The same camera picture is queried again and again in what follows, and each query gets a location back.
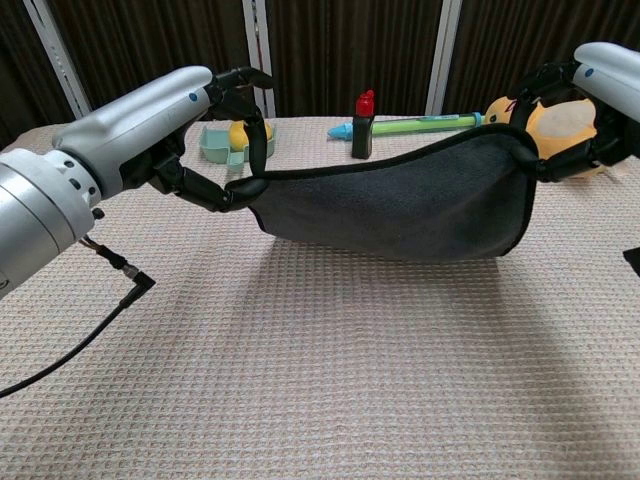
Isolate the yellow plush toy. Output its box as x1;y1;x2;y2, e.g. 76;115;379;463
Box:
483;94;621;180

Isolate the black bottle with red cap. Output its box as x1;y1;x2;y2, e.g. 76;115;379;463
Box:
350;89;377;160

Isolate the green and blue toothbrush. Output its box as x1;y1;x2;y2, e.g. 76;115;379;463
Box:
327;112;485;143

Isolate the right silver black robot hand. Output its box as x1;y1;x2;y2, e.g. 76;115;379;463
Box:
512;42;640;184

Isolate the silver partition post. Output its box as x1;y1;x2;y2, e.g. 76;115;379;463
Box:
242;0;277;119
22;0;96;119
424;0;462;117

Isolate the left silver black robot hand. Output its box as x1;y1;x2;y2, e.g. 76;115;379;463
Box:
52;64;275;214

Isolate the teal plastic dustpan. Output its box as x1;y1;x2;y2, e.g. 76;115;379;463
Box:
199;124;278;172

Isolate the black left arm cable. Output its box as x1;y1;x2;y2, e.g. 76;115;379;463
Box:
0;234;157;399

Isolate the beige waffle-weave tablecloth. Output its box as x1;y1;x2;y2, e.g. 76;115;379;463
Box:
0;115;640;480

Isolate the black and red cloth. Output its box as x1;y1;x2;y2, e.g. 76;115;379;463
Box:
249;124;539;262

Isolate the yellow toy pear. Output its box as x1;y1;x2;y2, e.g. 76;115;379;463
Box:
228;119;274;150

